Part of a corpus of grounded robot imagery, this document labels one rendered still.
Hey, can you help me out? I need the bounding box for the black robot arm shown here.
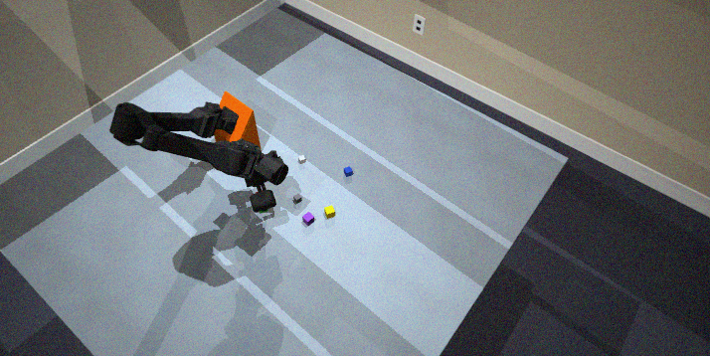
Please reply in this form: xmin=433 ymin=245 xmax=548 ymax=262
xmin=109 ymin=102 xmax=288 ymax=185

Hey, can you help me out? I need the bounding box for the purple block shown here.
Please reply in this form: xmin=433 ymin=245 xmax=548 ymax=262
xmin=302 ymin=212 xmax=314 ymax=226

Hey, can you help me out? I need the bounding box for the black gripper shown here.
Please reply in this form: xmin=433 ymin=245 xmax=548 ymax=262
xmin=245 ymin=174 xmax=276 ymax=212

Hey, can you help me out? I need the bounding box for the yellow block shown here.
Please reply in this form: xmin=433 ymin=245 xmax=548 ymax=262
xmin=324 ymin=206 xmax=335 ymax=219

